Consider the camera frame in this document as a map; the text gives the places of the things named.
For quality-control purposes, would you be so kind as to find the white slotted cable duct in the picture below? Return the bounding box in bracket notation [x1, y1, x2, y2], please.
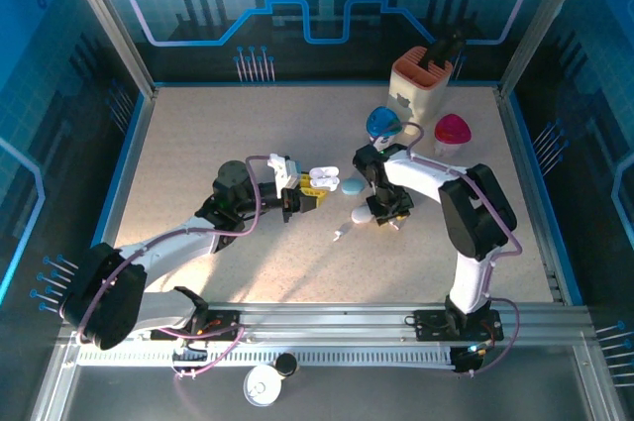
[76, 347, 460, 368]

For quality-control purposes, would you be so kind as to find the light blue earbud case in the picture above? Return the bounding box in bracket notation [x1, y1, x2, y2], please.
[340, 177, 367, 197]

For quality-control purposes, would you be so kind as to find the blue lidded cup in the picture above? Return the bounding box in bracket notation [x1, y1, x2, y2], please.
[365, 105, 404, 145]

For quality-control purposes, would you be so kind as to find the black handled knife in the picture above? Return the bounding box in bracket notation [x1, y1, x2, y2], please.
[440, 30, 468, 65]
[426, 37, 455, 70]

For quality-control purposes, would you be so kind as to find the white round lid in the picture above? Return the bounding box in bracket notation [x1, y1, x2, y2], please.
[242, 365, 284, 408]

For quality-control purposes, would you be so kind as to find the pink lidded cup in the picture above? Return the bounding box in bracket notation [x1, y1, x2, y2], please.
[433, 113, 473, 158]

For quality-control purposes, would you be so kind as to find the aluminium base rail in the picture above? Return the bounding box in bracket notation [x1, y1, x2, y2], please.
[57, 300, 595, 344]

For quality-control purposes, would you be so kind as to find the white rectangular earbud case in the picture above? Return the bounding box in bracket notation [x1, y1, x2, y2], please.
[307, 165, 342, 190]

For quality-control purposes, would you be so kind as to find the aluminium frame post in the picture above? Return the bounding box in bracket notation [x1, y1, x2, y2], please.
[54, 0, 159, 98]
[496, 0, 596, 98]

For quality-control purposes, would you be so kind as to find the cream knife block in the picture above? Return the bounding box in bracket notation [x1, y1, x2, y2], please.
[387, 46, 453, 125]

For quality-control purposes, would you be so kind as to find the aluminium table side bar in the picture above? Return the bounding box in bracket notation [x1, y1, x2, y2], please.
[93, 86, 159, 303]
[494, 86, 567, 304]

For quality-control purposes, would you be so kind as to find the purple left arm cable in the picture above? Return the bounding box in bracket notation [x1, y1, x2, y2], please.
[58, 155, 263, 381]

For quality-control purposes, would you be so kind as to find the black round cap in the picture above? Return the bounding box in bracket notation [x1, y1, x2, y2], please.
[274, 353, 299, 378]

